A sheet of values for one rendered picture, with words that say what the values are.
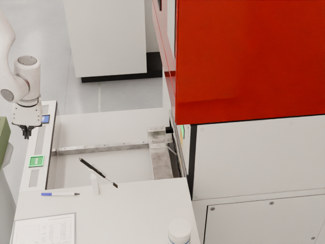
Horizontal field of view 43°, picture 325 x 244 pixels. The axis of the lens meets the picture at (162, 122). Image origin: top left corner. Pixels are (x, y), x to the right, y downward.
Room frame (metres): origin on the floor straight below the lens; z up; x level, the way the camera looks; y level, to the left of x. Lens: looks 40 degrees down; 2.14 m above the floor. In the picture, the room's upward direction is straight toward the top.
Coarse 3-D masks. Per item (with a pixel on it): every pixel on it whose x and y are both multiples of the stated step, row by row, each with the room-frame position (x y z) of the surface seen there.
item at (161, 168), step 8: (152, 136) 1.38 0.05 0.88; (160, 136) 1.38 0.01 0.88; (152, 152) 1.28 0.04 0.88; (160, 152) 1.28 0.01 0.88; (168, 152) 1.28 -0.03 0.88; (152, 160) 1.23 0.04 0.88; (160, 160) 1.23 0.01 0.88; (168, 160) 1.23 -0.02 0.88; (152, 168) 1.18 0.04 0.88; (160, 168) 1.18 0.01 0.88; (168, 168) 1.18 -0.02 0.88; (160, 176) 1.14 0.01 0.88; (168, 176) 1.14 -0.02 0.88
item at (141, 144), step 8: (104, 144) 1.36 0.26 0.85; (112, 144) 1.36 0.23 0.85; (120, 144) 1.36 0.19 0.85; (128, 144) 1.36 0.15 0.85; (136, 144) 1.36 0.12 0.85; (144, 144) 1.37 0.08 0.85; (168, 144) 1.38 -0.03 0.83; (64, 152) 1.33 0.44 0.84; (72, 152) 1.33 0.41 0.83; (80, 152) 1.33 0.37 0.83; (88, 152) 1.34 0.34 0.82
